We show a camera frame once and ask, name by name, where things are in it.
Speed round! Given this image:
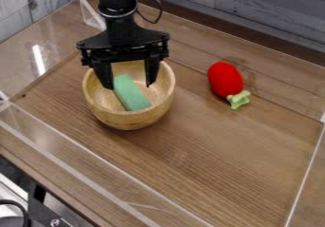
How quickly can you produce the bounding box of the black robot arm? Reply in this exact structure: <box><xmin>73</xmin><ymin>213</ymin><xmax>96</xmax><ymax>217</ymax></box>
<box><xmin>76</xmin><ymin>0</ymin><xmax>169</xmax><ymax>90</ymax></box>

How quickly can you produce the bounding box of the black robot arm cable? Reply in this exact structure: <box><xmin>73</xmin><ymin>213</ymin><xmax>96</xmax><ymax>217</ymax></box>
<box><xmin>136</xmin><ymin>0</ymin><xmax>163</xmax><ymax>26</ymax></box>

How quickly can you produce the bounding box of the black cable bottom left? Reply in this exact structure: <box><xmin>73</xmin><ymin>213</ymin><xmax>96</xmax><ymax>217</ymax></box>
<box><xmin>0</xmin><ymin>199</ymin><xmax>30</xmax><ymax>227</ymax></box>

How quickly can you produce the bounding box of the clear acrylic corner bracket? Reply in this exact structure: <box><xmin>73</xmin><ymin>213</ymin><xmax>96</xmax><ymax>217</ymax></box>
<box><xmin>78</xmin><ymin>0</ymin><xmax>105</xmax><ymax>31</ymax></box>

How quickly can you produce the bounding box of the brown wooden bowl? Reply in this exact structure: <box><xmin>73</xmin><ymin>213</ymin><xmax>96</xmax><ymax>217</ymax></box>
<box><xmin>81</xmin><ymin>59</ymin><xmax>176</xmax><ymax>131</ymax></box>

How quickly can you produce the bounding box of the green rectangular block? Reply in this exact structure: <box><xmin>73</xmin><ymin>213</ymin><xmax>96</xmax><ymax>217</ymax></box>
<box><xmin>113</xmin><ymin>74</ymin><xmax>151</xmax><ymax>111</ymax></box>

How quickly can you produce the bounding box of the red toy strawberry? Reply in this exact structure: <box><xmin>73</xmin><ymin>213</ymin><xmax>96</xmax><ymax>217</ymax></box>
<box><xmin>207</xmin><ymin>62</ymin><xmax>251</xmax><ymax>110</ymax></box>

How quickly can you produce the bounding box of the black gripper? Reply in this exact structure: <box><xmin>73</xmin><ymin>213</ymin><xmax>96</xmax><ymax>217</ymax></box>
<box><xmin>76</xmin><ymin>16</ymin><xmax>169</xmax><ymax>90</ymax></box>

